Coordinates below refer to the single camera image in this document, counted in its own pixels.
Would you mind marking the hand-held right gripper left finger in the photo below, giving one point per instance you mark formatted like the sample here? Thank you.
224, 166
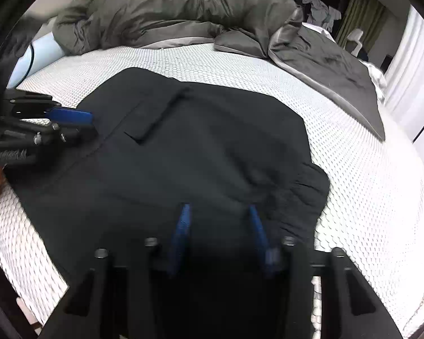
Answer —
181, 233

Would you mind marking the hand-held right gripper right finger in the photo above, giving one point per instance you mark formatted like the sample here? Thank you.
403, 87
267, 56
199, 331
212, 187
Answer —
259, 233

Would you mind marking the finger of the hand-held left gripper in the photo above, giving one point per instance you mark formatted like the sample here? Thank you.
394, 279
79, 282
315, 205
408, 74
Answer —
65, 135
70, 115

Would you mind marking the black pants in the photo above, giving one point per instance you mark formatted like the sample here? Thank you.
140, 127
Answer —
215, 141

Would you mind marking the light blue pillow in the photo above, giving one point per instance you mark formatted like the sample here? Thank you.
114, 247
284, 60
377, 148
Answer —
42, 56

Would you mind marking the white textured bed mattress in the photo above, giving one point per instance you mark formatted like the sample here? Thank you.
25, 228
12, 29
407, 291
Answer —
357, 183

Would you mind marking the grey-green duvet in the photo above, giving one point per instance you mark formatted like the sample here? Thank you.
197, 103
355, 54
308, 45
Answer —
162, 7

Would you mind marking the white crumpled sheet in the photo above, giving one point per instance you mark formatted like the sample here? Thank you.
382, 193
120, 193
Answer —
376, 76

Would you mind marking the white chair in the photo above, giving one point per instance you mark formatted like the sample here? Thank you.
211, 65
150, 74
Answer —
355, 37

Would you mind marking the pile of pale clothes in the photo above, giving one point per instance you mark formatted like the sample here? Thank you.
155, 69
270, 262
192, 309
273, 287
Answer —
318, 10

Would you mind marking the olive curtain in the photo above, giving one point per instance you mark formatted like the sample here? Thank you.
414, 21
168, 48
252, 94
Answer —
364, 10

